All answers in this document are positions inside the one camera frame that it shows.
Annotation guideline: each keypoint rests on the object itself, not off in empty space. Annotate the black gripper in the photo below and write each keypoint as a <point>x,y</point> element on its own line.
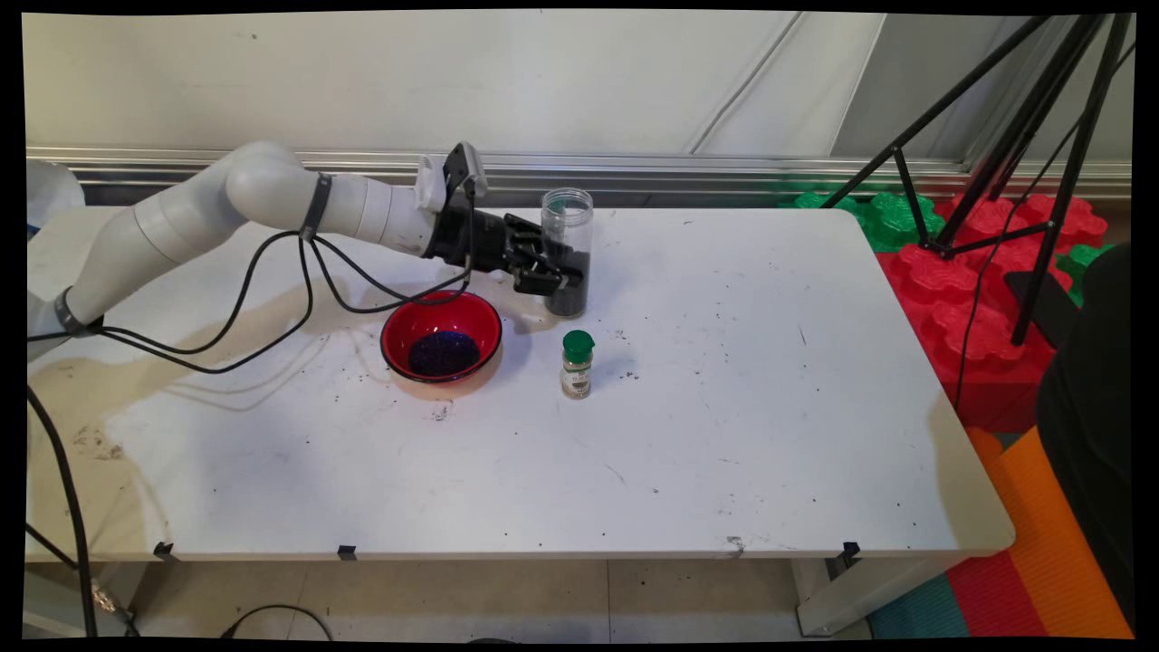
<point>475,240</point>

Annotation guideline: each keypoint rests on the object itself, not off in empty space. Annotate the clear jar with black seeds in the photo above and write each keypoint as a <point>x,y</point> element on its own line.
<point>570,303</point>

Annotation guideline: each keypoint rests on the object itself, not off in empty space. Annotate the black seeds pile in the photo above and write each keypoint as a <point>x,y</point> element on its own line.
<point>444,355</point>

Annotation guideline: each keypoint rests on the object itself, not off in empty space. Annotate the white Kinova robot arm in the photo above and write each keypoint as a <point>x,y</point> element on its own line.
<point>181,222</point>

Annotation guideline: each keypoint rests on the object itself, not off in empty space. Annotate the red bowl with black rim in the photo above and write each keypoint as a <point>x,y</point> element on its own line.
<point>442,312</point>

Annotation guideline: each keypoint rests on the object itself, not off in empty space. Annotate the large green foam block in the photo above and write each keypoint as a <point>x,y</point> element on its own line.
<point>892,222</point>

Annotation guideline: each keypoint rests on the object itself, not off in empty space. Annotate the red foam block stack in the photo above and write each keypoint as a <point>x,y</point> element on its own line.
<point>933,299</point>

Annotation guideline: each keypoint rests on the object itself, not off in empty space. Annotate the white table leg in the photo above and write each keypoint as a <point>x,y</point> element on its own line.
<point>54,616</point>
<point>851,602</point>

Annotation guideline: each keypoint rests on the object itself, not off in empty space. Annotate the teal foam mat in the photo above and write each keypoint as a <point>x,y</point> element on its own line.
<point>919,611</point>

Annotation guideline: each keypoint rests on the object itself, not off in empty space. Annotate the black tripod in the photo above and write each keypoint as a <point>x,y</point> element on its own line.
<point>1070,181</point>

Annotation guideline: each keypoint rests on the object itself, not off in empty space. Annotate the small green foam block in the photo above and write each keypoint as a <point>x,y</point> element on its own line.
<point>1082,258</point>

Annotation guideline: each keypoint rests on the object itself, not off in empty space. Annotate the red foam mat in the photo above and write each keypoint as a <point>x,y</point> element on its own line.
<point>996,598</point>

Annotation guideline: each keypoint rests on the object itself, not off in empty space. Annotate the dark figure in black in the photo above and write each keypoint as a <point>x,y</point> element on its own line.
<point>1096,435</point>

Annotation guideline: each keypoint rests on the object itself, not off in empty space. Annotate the orange foam mat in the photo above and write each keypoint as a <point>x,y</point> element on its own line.
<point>1041,561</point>

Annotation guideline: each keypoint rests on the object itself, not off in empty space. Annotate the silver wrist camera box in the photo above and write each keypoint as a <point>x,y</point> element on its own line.
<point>464,167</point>

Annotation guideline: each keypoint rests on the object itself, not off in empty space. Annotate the aluminium rail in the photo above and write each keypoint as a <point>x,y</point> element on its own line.
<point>724,172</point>

